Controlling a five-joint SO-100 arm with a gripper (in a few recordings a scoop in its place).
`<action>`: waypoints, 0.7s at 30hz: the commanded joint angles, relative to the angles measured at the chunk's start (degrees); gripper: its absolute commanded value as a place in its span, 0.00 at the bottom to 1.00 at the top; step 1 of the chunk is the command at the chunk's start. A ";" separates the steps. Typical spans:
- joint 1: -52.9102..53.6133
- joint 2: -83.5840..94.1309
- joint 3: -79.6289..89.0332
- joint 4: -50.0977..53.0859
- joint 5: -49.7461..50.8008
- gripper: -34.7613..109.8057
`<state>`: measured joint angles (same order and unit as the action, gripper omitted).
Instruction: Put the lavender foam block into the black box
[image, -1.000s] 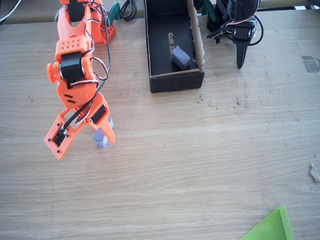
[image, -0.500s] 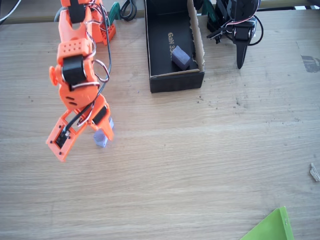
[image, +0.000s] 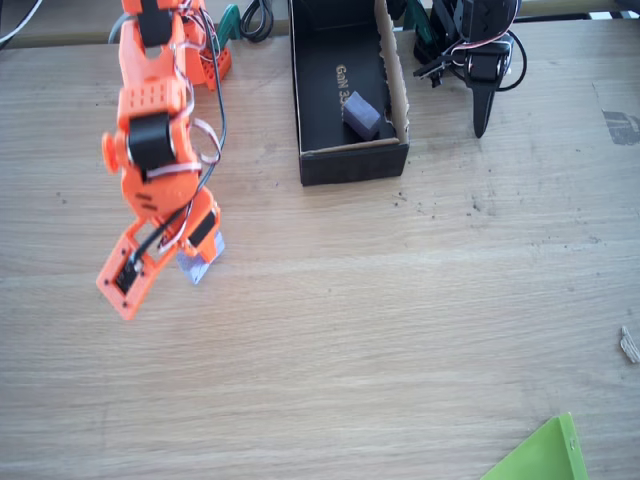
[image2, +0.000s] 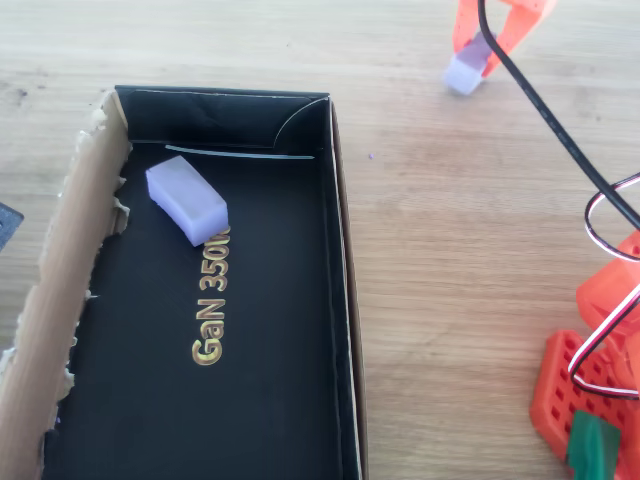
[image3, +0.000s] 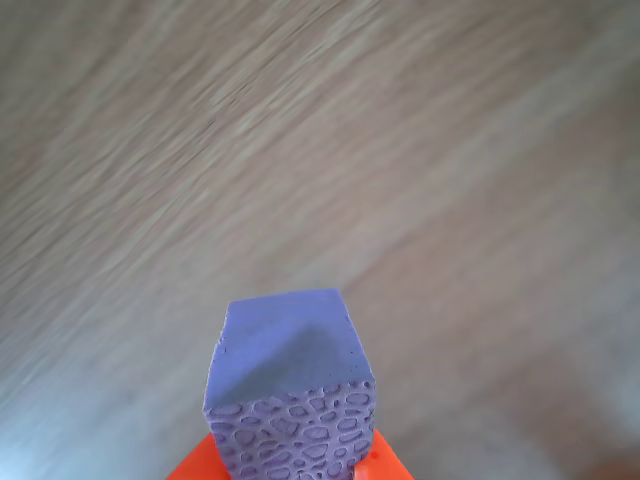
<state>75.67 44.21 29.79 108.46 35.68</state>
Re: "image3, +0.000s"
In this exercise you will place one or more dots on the purple foam block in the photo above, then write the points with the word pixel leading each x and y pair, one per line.
pixel 290 380

